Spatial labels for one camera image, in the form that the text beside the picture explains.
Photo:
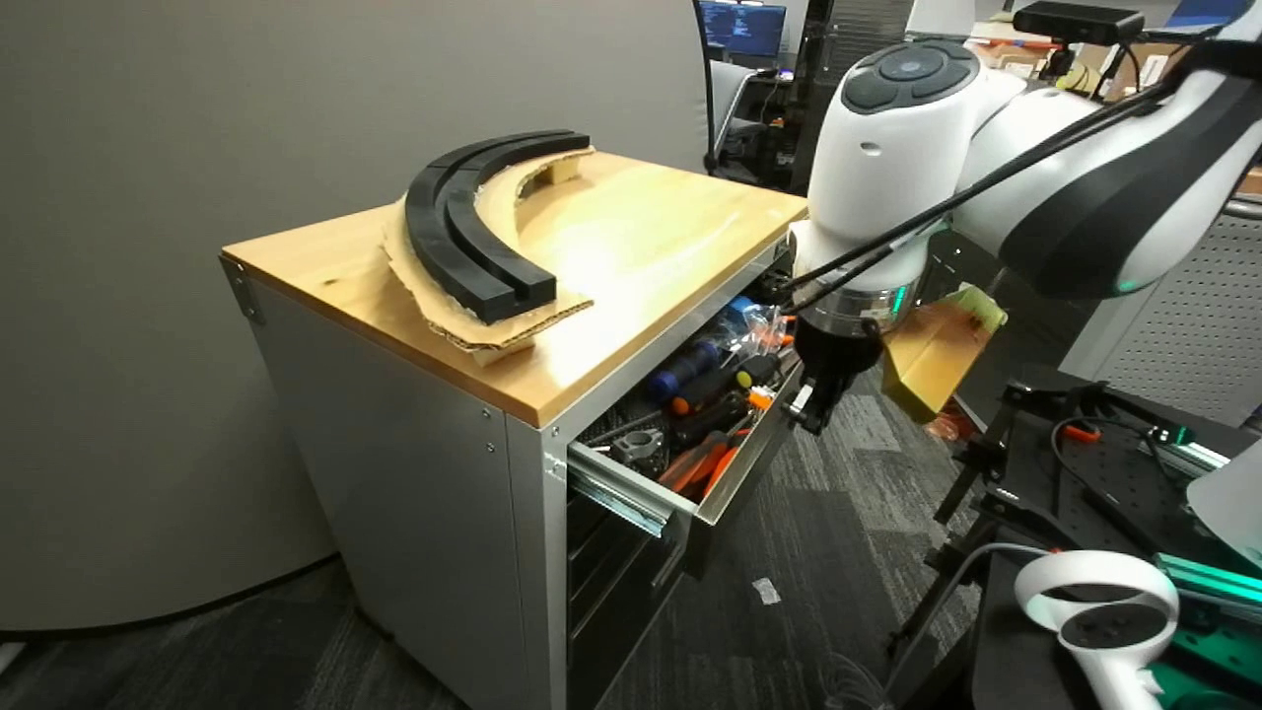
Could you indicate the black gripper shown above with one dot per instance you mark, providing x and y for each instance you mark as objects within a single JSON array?
[{"x": 837, "y": 350}]

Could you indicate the grey metal tool drawer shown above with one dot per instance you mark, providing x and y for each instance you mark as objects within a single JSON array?
[{"x": 743, "y": 466}]

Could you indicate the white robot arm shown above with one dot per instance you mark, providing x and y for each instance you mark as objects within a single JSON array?
[{"x": 894, "y": 144}]

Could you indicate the small wooden board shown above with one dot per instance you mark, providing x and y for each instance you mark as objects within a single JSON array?
[{"x": 927, "y": 350}]

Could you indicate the light green plastic part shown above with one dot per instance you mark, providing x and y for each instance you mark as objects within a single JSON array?
[{"x": 978, "y": 304}]

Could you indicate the black tripod stand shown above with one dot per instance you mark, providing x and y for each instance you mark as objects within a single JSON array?
[{"x": 978, "y": 508}]

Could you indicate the white paper scrap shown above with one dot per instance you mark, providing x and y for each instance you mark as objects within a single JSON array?
[{"x": 765, "y": 592}]

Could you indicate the white VR controller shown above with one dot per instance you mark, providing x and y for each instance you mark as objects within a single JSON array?
[{"x": 1040, "y": 584}]

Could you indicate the black curved foam piece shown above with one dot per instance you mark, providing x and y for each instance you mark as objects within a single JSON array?
[{"x": 524, "y": 330}]

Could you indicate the grey perforated panel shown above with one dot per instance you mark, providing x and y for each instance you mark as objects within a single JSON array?
[{"x": 1183, "y": 339}]

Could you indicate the black curved foam strip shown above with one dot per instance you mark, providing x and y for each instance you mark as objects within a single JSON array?
[
  {"x": 477, "y": 237},
  {"x": 424, "y": 237}
]

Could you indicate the blue computer monitor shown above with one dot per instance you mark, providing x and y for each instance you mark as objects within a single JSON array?
[{"x": 743, "y": 24}]

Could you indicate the pale grey curved cover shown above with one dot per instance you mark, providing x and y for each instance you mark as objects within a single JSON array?
[{"x": 1230, "y": 508}]

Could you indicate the teal metal bar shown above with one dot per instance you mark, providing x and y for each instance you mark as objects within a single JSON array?
[{"x": 1209, "y": 577}]

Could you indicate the grey cabinet with wooden top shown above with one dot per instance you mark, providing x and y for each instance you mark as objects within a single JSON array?
[{"x": 395, "y": 460}]

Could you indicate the black camera on mount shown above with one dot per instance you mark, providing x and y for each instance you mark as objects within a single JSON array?
[{"x": 1079, "y": 20}]

